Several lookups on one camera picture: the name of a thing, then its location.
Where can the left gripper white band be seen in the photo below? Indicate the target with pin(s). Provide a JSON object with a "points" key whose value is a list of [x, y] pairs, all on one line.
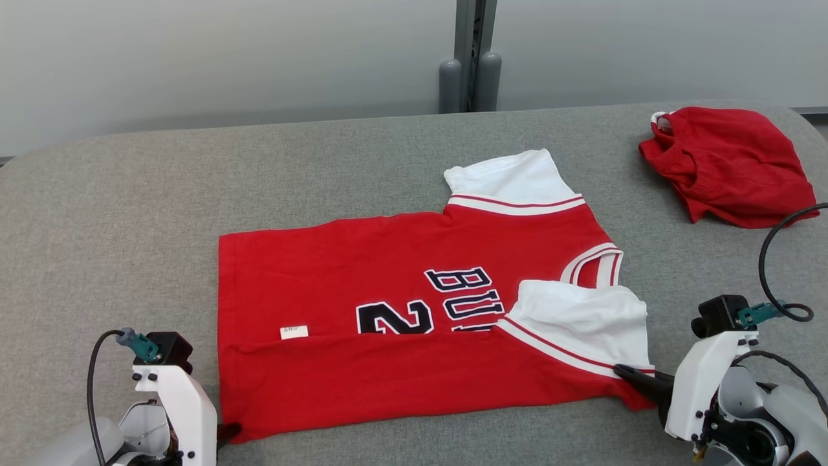
{"points": [[191, 414]]}

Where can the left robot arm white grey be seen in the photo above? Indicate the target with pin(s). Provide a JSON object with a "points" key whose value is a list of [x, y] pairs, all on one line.
{"points": [[71, 446]]}

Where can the grey cylindrical post foot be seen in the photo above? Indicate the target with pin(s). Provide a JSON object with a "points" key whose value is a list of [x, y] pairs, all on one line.
{"points": [[450, 87], [489, 81]]}

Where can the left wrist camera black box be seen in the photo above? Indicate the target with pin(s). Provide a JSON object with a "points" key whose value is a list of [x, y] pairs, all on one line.
{"points": [[173, 353]]}

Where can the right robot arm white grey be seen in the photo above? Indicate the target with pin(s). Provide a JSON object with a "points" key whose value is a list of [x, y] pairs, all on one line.
{"points": [[786, 414]]}

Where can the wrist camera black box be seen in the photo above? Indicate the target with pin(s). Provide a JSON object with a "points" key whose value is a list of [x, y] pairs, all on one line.
{"points": [[173, 353], [718, 314]]}

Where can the grey metal partition post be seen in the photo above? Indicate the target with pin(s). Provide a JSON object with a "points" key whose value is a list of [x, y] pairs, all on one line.
{"points": [[474, 32]]}

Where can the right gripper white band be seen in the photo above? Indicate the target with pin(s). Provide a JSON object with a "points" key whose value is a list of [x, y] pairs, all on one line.
{"points": [[702, 382]]}

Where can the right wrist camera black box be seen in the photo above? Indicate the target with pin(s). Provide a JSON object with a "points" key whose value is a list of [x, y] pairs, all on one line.
{"points": [[718, 314]]}

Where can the red basketball jersey white sleeves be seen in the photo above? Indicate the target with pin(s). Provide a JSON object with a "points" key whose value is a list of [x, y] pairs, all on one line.
{"points": [[362, 272]]}

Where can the red shorts white trim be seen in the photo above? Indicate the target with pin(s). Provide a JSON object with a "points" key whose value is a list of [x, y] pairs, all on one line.
{"points": [[731, 168]]}

